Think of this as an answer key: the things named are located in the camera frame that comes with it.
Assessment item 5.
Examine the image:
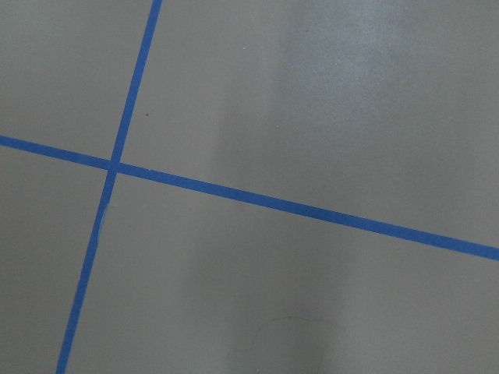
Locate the brown paper table mat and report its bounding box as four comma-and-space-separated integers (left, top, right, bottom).
1, 1, 498, 373

